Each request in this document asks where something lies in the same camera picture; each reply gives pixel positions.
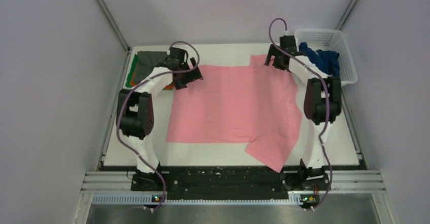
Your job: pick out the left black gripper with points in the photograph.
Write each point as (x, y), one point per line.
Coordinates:
(193, 75)

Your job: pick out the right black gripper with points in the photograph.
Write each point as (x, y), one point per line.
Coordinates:
(272, 51)

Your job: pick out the pink t shirt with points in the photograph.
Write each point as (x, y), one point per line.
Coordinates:
(253, 104)

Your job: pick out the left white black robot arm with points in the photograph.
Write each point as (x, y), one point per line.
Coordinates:
(135, 118)

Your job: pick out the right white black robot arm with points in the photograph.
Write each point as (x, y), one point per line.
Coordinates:
(322, 105)

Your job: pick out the orange folded t shirt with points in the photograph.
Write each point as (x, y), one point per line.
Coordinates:
(134, 80)

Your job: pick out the grey folded t shirt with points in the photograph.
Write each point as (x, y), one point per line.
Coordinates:
(147, 61)

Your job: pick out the blue crumpled t shirt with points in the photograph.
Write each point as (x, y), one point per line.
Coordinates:
(325, 61)

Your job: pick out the green folded t shirt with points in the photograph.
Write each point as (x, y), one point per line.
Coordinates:
(131, 74)

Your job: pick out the white plastic basket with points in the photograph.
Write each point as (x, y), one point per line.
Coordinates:
(331, 40)

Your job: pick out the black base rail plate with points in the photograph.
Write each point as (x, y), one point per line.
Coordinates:
(232, 182)

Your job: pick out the white cable duct strip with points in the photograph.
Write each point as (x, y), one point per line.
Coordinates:
(154, 199)

